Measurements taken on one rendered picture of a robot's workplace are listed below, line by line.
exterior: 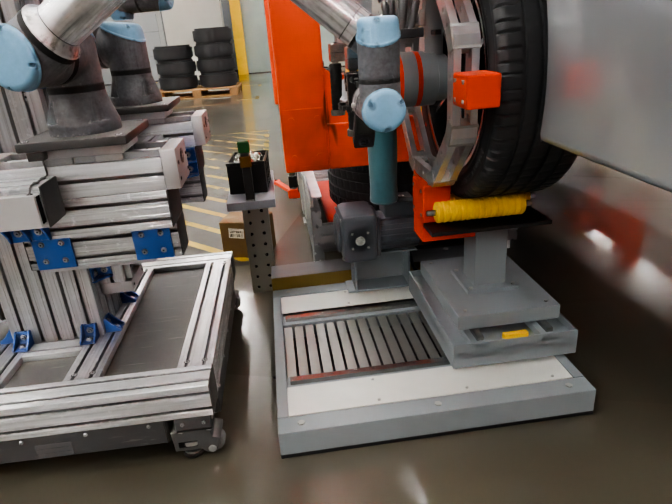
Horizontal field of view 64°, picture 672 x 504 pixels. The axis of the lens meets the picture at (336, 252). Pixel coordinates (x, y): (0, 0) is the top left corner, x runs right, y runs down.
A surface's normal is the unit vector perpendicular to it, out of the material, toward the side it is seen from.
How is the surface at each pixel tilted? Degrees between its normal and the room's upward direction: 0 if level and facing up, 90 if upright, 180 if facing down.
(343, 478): 0
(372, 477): 0
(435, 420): 90
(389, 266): 90
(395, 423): 90
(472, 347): 90
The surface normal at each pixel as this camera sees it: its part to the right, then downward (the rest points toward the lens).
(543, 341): 0.12, 0.38
